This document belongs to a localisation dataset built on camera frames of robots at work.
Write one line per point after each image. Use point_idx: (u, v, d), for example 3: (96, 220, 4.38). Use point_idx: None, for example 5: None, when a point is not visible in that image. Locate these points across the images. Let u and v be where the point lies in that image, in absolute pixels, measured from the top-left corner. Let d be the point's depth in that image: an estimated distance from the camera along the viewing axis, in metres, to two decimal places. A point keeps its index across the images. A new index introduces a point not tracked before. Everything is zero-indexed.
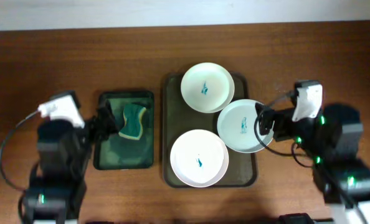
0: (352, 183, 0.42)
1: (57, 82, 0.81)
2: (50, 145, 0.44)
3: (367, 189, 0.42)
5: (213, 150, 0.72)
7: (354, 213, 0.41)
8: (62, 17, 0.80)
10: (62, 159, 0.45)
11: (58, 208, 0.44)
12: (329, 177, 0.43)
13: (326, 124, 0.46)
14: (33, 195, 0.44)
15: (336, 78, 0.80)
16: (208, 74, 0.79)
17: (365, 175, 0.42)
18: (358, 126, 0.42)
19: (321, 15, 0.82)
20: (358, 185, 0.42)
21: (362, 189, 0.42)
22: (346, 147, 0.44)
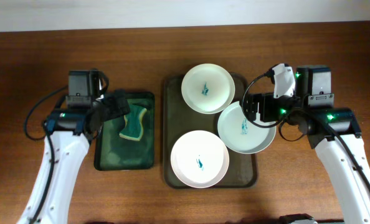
0: (333, 118, 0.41)
1: (58, 84, 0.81)
2: (81, 77, 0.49)
3: (347, 117, 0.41)
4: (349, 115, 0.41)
5: (213, 150, 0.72)
7: (336, 143, 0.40)
8: (62, 18, 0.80)
10: (84, 93, 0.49)
11: (77, 126, 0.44)
12: (309, 114, 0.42)
13: (299, 80, 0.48)
14: (56, 111, 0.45)
15: (335, 79, 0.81)
16: (208, 74, 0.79)
17: (343, 111, 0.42)
18: (327, 73, 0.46)
19: (321, 15, 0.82)
20: (338, 119, 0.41)
21: (342, 125, 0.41)
22: (322, 98, 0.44)
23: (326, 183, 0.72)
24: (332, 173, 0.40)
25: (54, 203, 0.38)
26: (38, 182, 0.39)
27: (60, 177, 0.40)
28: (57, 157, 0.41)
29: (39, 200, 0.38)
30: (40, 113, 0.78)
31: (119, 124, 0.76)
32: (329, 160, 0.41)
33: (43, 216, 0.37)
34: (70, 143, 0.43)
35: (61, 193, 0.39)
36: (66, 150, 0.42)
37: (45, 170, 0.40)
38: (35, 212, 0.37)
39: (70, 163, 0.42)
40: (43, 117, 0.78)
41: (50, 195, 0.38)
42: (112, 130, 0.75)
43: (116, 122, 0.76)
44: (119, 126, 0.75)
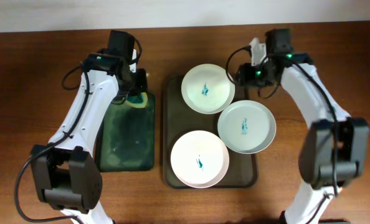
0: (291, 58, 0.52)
1: (58, 84, 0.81)
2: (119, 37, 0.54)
3: (304, 59, 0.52)
4: (304, 59, 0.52)
5: (212, 151, 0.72)
7: (298, 70, 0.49)
8: (63, 18, 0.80)
10: (121, 50, 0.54)
11: (110, 70, 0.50)
12: (275, 58, 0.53)
13: (268, 42, 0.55)
14: (93, 55, 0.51)
15: (336, 79, 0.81)
16: (208, 75, 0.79)
17: (301, 55, 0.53)
18: (288, 32, 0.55)
19: (321, 15, 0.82)
20: (296, 57, 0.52)
21: (304, 63, 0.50)
22: (286, 49, 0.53)
23: None
24: (301, 96, 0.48)
25: (86, 126, 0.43)
26: (73, 106, 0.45)
27: (93, 105, 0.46)
28: (91, 90, 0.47)
29: (73, 120, 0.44)
30: (40, 113, 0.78)
31: (119, 125, 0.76)
32: (296, 87, 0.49)
33: (75, 134, 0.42)
34: (103, 80, 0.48)
35: (92, 121, 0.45)
36: (101, 85, 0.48)
37: (81, 98, 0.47)
38: (69, 129, 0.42)
39: (102, 98, 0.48)
40: (43, 117, 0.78)
41: (82, 119, 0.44)
42: (111, 130, 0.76)
43: (116, 122, 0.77)
44: (119, 127, 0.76)
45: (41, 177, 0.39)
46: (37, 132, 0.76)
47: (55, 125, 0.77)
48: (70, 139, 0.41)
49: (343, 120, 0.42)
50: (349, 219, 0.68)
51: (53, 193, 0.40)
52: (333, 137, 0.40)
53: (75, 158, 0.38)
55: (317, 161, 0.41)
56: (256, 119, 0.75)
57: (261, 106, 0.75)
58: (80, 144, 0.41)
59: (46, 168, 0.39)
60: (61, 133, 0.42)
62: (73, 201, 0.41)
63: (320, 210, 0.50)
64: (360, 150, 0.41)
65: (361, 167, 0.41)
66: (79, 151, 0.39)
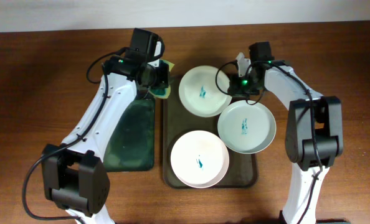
0: (270, 63, 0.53)
1: (58, 84, 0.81)
2: (143, 36, 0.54)
3: (282, 62, 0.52)
4: (283, 62, 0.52)
5: (212, 152, 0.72)
7: (276, 70, 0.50)
8: (63, 18, 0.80)
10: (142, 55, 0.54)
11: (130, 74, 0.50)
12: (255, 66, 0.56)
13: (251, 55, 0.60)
14: (115, 57, 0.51)
15: (336, 78, 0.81)
16: (204, 78, 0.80)
17: (278, 62, 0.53)
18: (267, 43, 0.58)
19: (321, 15, 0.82)
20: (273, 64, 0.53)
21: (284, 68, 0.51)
22: (266, 58, 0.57)
23: (327, 182, 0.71)
24: (280, 88, 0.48)
25: (99, 130, 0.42)
26: (90, 109, 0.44)
27: (109, 109, 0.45)
28: (110, 94, 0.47)
29: (89, 122, 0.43)
30: (39, 113, 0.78)
31: (119, 124, 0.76)
32: (275, 82, 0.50)
33: (89, 137, 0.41)
34: (123, 84, 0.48)
35: (106, 126, 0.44)
36: (119, 90, 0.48)
37: (97, 101, 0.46)
38: (83, 132, 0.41)
39: (118, 103, 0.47)
40: (43, 116, 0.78)
41: (98, 122, 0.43)
42: None
43: None
44: (119, 127, 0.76)
45: (51, 177, 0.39)
46: (37, 133, 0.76)
47: (54, 125, 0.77)
48: (83, 142, 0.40)
49: (318, 99, 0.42)
50: (349, 219, 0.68)
51: (60, 193, 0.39)
52: (310, 114, 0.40)
53: (86, 163, 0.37)
55: (298, 140, 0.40)
56: (256, 119, 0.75)
57: (261, 106, 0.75)
58: (93, 149, 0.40)
59: (56, 168, 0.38)
60: (74, 135, 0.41)
62: (78, 205, 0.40)
63: (313, 195, 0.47)
64: (338, 126, 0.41)
65: (342, 143, 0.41)
66: (90, 157, 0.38)
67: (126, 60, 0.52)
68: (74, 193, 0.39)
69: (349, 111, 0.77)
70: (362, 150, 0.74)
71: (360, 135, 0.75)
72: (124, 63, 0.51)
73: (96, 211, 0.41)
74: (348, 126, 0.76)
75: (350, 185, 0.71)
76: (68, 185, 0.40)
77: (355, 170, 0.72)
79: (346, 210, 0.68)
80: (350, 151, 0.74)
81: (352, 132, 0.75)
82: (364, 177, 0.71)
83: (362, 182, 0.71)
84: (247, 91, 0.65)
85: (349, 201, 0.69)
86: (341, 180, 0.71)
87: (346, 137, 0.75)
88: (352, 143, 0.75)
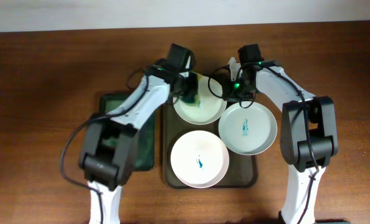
0: (260, 64, 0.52)
1: (58, 84, 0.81)
2: (177, 50, 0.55)
3: (272, 63, 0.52)
4: (273, 63, 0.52)
5: (212, 151, 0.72)
7: (266, 71, 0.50)
8: (63, 18, 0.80)
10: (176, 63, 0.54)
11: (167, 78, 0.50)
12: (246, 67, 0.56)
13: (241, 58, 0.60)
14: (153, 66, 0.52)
15: (336, 78, 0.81)
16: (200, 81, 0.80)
17: (268, 63, 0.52)
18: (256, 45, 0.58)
19: (322, 15, 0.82)
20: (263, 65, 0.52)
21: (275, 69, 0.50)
22: (256, 59, 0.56)
23: (327, 182, 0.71)
24: (273, 91, 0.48)
25: (140, 111, 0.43)
26: (132, 96, 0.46)
27: (148, 102, 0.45)
28: (149, 89, 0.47)
29: (131, 104, 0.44)
30: (40, 114, 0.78)
31: None
32: (268, 85, 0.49)
33: (130, 114, 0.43)
34: (162, 84, 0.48)
35: (145, 111, 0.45)
36: (158, 87, 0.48)
37: (138, 93, 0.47)
38: (127, 108, 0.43)
39: (156, 98, 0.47)
40: (43, 116, 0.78)
41: (138, 105, 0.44)
42: None
43: None
44: None
45: (90, 141, 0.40)
46: (37, 133, 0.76)
47: (54, 125, 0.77)
48: (126, 117, 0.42)
49: (311, 100, 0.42)
50: (349, 220, 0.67)
51: (91, 161, 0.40)
52: (303, 116, 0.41)
53: (128, 132, 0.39)
55: (293, 142, 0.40)
56: (258, 120, 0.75)
57: (262, 107, 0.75)
58: (132, 122, 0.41)
59: (98, 134, 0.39)
60: (120, 109, 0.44)
62: (106, 175, 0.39)
63: (311, 196, 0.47)
64: (332, 126, 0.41)
65: (336, 142, 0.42)
66: (131, 128, 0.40)
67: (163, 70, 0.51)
68: (107, 161, 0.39)
69: (349, 111, 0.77)
70: (363, 150, 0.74)
71: (360, 135, 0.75)
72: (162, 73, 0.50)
73: (120, 185, 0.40)
74: (349, 126, 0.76)
75: (350, 185, 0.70)
76: (103, 154, 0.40)
77: (356, 170, 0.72)
79: (346, 210, 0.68)
80: (350, 151, 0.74)
81: (352, 132, 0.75)
82: (364, 177, 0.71)
83: (363, 183, 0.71)
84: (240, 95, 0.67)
85: (349, 201, 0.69)
86: (341, 180, 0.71)
87: (346, 137, 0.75)
88: (353, 143, 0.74)
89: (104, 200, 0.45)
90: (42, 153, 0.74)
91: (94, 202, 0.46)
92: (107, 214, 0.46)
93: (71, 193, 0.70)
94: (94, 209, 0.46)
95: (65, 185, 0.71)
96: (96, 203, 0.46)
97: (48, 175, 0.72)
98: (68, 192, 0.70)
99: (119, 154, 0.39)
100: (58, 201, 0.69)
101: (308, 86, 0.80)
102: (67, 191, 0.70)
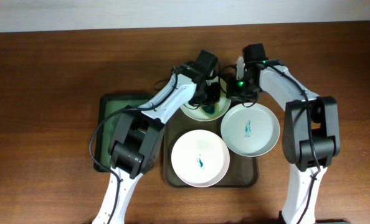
0: (265, 63, 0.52)
1: (58, 83, 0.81)
2: (206, 54, 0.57)
3: (276, 62, 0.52)
4: (277, 61, 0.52)
5: (213, 150, 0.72)
7: (271, 70, 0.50)
8: (63, 18, 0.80)
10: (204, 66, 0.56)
11: (195, 79, 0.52)
12: (252, 66, 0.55)
13: (245, 56, 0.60)
14: (183, 65, 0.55)
15: (336, 78, 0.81)
16: None
17: (273, 61, 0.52)
18: (261, 45, 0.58)
19: (321, 15, 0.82)
20: (268, 63, 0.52)
21: (280, 68, 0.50)
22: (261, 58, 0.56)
23: (327, 182, 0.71)
24: (277, 91, 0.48)
25: (167, 107, 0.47)
26: (161, 92, 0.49)
27: (175, 99, 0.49)
28: (177, 87, 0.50)
29: (159, 100, 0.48)
30: (40, 113, 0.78)
31: None
32: (271, 84, 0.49)
33: (158, 110, 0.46)
34: (189, 83, 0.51)
35: (170, 109, 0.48)
36: (185, 86, 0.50)
37: (166, 89, 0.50)
38: (156, 104, 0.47)
39: (182, 96, 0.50)
40: (43, 116, 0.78)
41: (166, 101, 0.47)
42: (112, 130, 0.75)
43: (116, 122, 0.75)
44: None
45: (121, 131, 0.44)
46: (37, 133, 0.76)
47: (54, 125, 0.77)
48: (154, 111, 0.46)
49: (314, 100, 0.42)
50: (349, 219, 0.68)
51: (120, 149, 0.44)
52: (306, 115, 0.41)
53: (156, 127, 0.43)
55: (295, 140, 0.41)
56: (261, 122, 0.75)
57: (265, 109, 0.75)
58: (160, 117, 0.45)
59: (128, 126, 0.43)
60: (149, 104, 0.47)
62: (131, 162, 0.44)
63: (312, 198, 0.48)
64: (335, 126, 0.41)
65: (339, 143, 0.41)
66: (157, 123, 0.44)
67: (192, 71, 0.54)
68: (134, 150, 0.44)
69: (349, 110, 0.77)
70: (363, 150, 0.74)
71: (360, 135, 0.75)
72: (189, 73, 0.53)
73: (142, 172, 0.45)
74: (348, 126, 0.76)
75: (351, 185, 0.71)
76: (130, 143, 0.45)
77: (355, 169, 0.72)
79: (346, 210, 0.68)
80: (350, 151, 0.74)
81: (352, 132, 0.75)
82: (364, 177, 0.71)
83: (362, 182, 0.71)
84: (243, 93, 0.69)
85: (349, 201, 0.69)
86: (341, 180, 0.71)
87: (346, 138, 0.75)
88: (353, 144, 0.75)
89: (122, 190, 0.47)
90: (42, 152, 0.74)
91: (111, 191, 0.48)
92: (118, 207, 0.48)
93: (71, 193, 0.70)
94: (109, 198, 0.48)
95: (65, 185, 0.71)
96: (113, 193, 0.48)
97: (48, 175, 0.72)
98: (68, 191, 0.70)
99: (146, 145, 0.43)
100: (58, 201, 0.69)
101: (308, 85, 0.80)
102: (67, 191, 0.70)
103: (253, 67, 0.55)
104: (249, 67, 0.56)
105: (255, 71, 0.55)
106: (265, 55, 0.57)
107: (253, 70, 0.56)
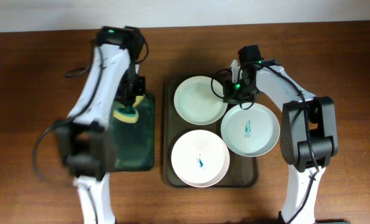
0: (260, 63, 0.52)
1: (58, 84, 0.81)
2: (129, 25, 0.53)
3: (272, 62, 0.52)
4: (273, 61, 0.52)
5: (212, 149, 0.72)
7: (266, 70, 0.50)
8: (63, 18, 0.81)
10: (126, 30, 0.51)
11: (123, 43, 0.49)
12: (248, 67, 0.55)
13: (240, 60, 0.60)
14: (105, 28, 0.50)
15: (336, 78, 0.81)
16: (197, 86, 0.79)
17: (268, 62, 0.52)
18: (256, 46, 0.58)
19: (321, 15, 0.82)
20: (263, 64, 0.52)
21: (276, 68, 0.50)
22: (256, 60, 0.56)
23: (327, 182, 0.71)
24: (275, 91, 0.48)
25: (102, 99, 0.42)
26: (88, 82, 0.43)
27: (108, 80, 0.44)
28: (106, 65, 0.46)
29: (92, 91, 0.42)
30: (40, 112, 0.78)
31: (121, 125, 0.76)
32: (268, 84, 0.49)
33: (93, 106, 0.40)
34: (116, 54, 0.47)
35: (107, 96, 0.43)
36: (113, 60, 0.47)
37: (95, 72, 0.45)
38: (89, 101, 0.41)
39: (115, 74, 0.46)
40: (43, 116, 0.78)
41: (98, 93, 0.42)
42: None
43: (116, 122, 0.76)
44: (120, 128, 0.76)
45: (62, 143, 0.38)
46: (37, 132, 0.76)
47: None
48: (89, 111, 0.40)
49: (311, 100, 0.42)
50: (349, 220, 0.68)
51: (73, 157, 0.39)
52: (304, 116, 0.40)
53: (96, 130, 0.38)
55: (293, 142, 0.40)
56: (261, 121, 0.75)
57: (266, 109, 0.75)
58: (99, 116, 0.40)
59: (68, 137, 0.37)
60: (81, 105, 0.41)
62: (91, 168, 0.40)
63: (311, 199, 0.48)
64: (332, 126, 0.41)
65: (336, 142, 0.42)
66: (98, 125, 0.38)
67: (116, 37, 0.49)
68: (88, 155, 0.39)
69: (349, 110, 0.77)
70: (363, 150, 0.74)
71: (360, 135, 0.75)
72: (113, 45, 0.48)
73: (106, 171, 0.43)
74: (348, 126, 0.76)
75: (351, 185, 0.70)
76: (79, 153, 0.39)
77: (356, 169, 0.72)
79: (346, 210, 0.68)
80: (350, 151, 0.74)
81: (352, 132, 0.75)
82: (364, 177, 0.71)
83: (363, 182, 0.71)
84: (240, 96, 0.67)
85: (349, 201, 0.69)
86: (341, 180, 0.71)
87: (346, 138, 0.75)
88: (353, 144, 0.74)
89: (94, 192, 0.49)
90: (42, 152, 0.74)
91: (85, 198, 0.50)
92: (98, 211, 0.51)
93: None
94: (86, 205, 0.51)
95: None
96: (87, 199, 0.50)
97: None
98: None
99: (96, 147, 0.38)
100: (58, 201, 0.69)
101: (307, 85, 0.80)
102: None
103: (248, 68, 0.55)
104: (245, 70, 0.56)
105: (251, 71, 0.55)
106: (260, 56, 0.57)
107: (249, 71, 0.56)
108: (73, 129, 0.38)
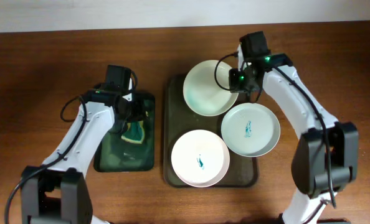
0: (268, 59, 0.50)
1: (58, 84, 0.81)
2: (116, 68, 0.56)
3: (283, 56, 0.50)
4: (283, 56, 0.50)
5: (212, 150, 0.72)
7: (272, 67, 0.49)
8: (63, 18, 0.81)
10: (118, 81, 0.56)
11: (109, 101, 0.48)
12: (254, 60, 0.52)
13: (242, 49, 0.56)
14: (91, 90, 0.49)
15: (336, 78, 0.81)
16: (201, 84, 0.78)
17: (279, 56, 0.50)
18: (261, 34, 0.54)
19: (320, 15, 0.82)
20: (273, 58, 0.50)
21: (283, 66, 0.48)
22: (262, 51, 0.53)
23: None
24: (279, 91, 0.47)
25: (81, 149, 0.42)
26: (70, 130, 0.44)
27: (91, 133, 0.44)
28: (89, 118, 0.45)
29: (68, 144, 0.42)
30: (40, 112, 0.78)
31: None
32: (270, 82, 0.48)
33: (70, 157, 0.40)
34: (102, 111, 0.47)
35: (87, 149, 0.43)
36: (98, 114, 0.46)
37: (77, 125, 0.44)
38: (65, 150, 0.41)
39: (98, 126, 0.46)
40: (43, 116, 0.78)
41: (78, 141, 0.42)
42: None
43: None
44: None
45: (30, 203, 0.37)
46: (37, 132, 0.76)
47: (53, 124, 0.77)
48: (64, 161, 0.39)
49: (333, 126, 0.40)
50: (349, 219, 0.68)
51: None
52: (325, 145, 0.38)
53: (68, 179, 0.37)
55: (311, 172, 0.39)
56: (261, 121, 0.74)
57: (266, 109, 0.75)
58: (75, 165, 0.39)
59: (35, 192, 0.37)
60: (55, 154, 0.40)
62: None
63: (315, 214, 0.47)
64: (354, 157, 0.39)
65: (355, 172, 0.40)
66: (72, 172, 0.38)
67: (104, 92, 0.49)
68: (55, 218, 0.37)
69: (349, 110, 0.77)
70: (363, 150, 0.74)
71: (360, 135, 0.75)
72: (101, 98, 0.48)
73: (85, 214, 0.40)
74: None
75: (351, 185, 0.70)
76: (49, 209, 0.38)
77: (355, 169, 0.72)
79: (346, 210, 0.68)
80: None
81: None
82: (364, 177, 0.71)
83: (363, 182, 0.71)
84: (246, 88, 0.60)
85: (349, 201, 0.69)
86: None
87: None
88: None
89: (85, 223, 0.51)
90: (42, 152, 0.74)
91: None
92: None
93: None
94: None
95: None
96: None
97: None
98: None
99: (68, 211, 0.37)
100: None
101: (307, 85, 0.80)
102: None
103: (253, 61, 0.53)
104: (251, 62, 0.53)
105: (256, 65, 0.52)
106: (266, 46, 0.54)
107: (255, 65, 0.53)
108: (45, 177, 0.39)
